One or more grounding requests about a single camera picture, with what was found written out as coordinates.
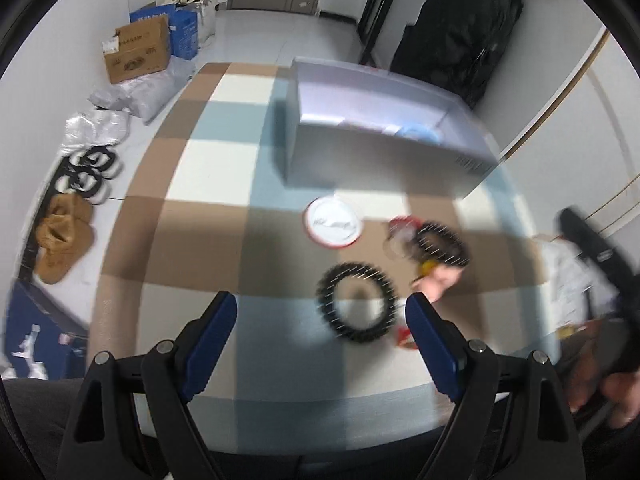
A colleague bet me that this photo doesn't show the clear plastic bag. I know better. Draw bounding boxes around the clear plastic bag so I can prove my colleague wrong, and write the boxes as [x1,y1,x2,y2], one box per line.
[60,110,130,155]

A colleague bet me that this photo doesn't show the black bead bracelet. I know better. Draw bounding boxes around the black bead bracelet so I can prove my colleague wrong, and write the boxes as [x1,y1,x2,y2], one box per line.
[413,220,471,269]

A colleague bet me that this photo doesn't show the checkered table cloth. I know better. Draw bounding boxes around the checkered table cloth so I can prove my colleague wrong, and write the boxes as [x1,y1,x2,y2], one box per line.
[89,63,560,455]

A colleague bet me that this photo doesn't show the blue cardboard box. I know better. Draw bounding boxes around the blue cardboard box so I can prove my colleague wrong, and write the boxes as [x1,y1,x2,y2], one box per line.
[129,4,198,60]

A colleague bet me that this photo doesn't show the grey open cardboard box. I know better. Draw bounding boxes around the grey open cardboard box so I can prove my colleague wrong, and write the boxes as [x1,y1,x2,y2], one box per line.
[284,58,499,198]

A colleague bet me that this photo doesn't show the blue bunny hair band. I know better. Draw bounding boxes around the blue bunny hair band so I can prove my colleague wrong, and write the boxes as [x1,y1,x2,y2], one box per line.
[396,125,442,144]

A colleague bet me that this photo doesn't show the black tripod stand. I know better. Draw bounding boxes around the black tripod stand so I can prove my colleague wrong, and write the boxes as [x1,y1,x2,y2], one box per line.
[357,0,394,66]

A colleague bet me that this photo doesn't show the small pink figurine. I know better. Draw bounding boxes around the small pink figurine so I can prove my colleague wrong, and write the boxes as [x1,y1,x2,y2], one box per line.
[411,264,464,304]

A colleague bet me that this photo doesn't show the tan suede boot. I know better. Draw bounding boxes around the tan suede boot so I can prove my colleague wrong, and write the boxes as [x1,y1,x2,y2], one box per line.
[35,216,94,285]
[36,194,94,252]

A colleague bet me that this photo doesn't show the white red round badge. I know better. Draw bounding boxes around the white red round badge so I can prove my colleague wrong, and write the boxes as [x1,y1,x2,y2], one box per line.
[303,196,363,249]

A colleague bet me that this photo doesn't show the grey plastic parcel bag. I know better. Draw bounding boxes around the grey plastic parcel bag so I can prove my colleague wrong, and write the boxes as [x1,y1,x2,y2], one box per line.
[89,56,195,124]

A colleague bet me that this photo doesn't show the red hair clip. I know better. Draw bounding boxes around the red hair clip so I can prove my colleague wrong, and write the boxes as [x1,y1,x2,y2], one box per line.
[385,216,422,258]

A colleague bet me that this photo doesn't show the cream tote bag on floor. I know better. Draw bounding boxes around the cream tote bag on floor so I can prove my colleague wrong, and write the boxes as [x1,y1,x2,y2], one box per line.
[167,0,217,48]

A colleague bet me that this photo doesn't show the dark blue shoe box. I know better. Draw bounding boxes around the dark blue shoe box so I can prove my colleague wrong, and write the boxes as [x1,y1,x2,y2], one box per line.
[1,281,88,380]

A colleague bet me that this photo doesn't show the black spiral hair tie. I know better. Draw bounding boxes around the black spiral hair tie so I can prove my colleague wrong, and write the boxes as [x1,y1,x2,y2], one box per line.
[316,261,399,345]

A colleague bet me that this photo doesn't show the person's right hand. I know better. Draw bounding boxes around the person's right hand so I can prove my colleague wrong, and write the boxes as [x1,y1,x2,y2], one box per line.
[565,318,639,429]

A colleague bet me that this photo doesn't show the black backpack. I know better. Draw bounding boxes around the black backpack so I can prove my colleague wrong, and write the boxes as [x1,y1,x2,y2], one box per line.
[390,0,524,108]

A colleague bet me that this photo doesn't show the brown cardboard box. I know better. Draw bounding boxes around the brown cardboard box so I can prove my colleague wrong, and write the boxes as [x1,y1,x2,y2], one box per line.
[102,14,170,84]

